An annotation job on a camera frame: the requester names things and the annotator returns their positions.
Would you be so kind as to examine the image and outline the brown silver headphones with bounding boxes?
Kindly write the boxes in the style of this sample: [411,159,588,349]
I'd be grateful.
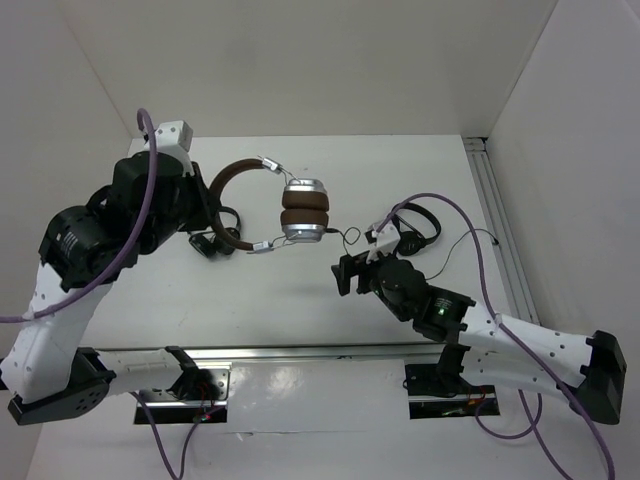
[208,155,334,255]

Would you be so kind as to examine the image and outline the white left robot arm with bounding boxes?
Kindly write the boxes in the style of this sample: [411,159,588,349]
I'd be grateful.
[1,152,215,426]

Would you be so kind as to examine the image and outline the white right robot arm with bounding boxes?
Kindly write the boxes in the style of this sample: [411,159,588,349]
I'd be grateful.
[331,254,627,425]

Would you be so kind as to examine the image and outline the small black headphones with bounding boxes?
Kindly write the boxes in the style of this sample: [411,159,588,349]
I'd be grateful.
[188,205,244,260]

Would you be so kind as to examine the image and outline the large black wrapped headphones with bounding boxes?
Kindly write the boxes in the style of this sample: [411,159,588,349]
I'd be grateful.
[391,202,442,257]

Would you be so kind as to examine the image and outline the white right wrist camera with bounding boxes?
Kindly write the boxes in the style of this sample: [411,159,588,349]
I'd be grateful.
[365,221,400,264]

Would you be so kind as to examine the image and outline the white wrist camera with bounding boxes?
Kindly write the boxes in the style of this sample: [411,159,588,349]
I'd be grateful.
[365,221,400,264]
[154,120,194,159]

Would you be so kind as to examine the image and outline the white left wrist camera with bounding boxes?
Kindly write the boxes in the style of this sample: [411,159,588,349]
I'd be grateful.
[154,120,194,159]

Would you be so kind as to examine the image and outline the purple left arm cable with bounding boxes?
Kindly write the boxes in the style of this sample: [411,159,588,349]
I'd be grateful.
[0,107,231,480]

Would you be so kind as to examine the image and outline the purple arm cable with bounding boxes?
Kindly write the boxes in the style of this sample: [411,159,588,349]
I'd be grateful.
[0,107,231,480]
[377,192,619,480]

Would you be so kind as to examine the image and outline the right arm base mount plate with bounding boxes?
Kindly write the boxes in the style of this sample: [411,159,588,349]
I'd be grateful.
[403,364,500,420]

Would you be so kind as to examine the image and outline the aluminium table rail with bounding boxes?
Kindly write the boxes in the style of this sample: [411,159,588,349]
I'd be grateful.
[99,342,526,371]

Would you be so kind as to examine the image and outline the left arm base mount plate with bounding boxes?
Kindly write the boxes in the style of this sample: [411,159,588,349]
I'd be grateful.
[138,362,231,425]

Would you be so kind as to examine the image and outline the aluminium side rail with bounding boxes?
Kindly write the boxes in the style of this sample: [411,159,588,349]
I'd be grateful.
[462,137,540,324]

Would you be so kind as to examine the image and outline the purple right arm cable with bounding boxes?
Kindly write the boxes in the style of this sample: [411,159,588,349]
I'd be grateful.
[377,192,619,480]

